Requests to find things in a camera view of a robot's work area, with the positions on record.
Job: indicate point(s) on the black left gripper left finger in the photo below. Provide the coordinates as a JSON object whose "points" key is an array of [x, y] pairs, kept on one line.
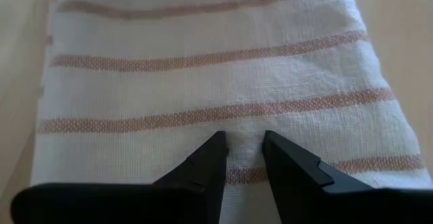
{"points": [[162, 197]]}

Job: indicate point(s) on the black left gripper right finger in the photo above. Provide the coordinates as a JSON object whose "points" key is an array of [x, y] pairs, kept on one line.
{"points": [[311, 193]]}

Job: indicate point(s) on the white pink-striped towel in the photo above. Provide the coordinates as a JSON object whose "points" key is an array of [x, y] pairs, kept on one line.
{"points": [[209, 82]]}

